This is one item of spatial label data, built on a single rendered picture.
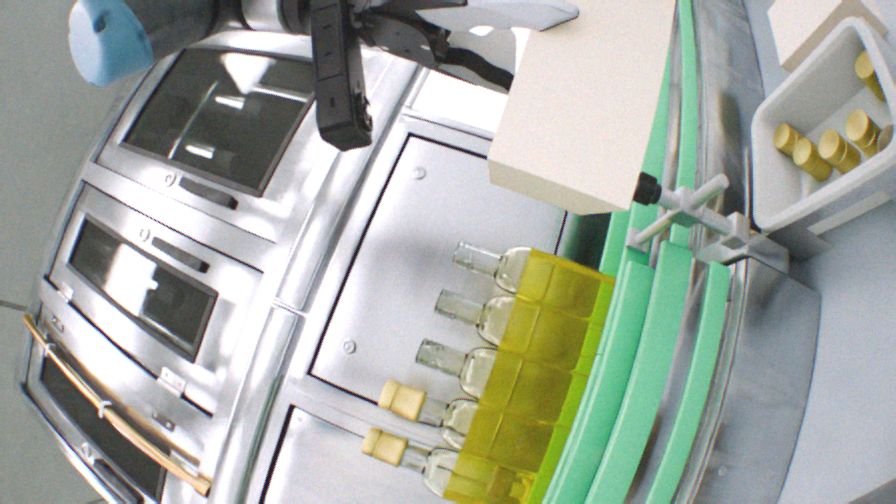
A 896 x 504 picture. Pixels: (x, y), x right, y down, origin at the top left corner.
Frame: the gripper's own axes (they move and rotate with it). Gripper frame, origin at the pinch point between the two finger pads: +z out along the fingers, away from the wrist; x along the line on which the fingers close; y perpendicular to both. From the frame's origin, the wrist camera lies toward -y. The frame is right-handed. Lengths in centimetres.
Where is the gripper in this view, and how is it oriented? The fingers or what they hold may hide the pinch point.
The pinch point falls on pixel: (556, 73)
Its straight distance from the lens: 27.5
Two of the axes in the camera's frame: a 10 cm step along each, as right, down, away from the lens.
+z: 9.4, 3.4, -0.9
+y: 3.3, -9.4, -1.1
